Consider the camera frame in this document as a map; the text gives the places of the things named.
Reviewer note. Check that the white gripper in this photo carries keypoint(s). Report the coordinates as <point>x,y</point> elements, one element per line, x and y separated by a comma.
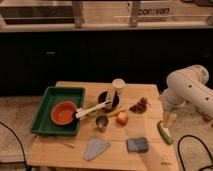
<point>170,101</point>

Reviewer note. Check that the dark red grape bunch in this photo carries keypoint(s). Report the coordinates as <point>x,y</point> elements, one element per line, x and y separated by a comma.
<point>140,107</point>

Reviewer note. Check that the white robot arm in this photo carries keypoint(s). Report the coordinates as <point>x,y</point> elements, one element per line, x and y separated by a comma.
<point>188,85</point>

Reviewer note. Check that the white paper cup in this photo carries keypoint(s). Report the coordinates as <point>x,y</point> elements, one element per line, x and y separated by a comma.
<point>118,85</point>

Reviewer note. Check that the small metal cup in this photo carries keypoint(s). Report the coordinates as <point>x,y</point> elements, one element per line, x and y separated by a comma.
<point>101,123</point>

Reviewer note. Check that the green cucumber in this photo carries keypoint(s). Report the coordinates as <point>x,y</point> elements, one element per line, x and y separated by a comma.
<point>163,134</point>

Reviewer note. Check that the blue sponge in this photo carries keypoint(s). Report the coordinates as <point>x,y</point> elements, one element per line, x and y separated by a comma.
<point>139,145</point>

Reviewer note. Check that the red yellow apple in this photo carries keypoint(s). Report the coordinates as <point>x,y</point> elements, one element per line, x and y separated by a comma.
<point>122,118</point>

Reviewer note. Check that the yellow banana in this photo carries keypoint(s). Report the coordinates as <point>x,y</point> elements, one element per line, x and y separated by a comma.
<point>116,112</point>

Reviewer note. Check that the wooden board in bowl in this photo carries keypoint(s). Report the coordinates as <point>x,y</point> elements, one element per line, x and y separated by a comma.
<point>110,96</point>

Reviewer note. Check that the grey folded cloth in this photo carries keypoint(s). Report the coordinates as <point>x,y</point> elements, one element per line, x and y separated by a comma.
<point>94,148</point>

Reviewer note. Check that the orange bowl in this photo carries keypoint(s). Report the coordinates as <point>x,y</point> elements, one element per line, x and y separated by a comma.
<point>63,113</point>

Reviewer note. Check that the green plastic tray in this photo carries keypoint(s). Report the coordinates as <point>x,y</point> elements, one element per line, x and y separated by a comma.
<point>42,123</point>

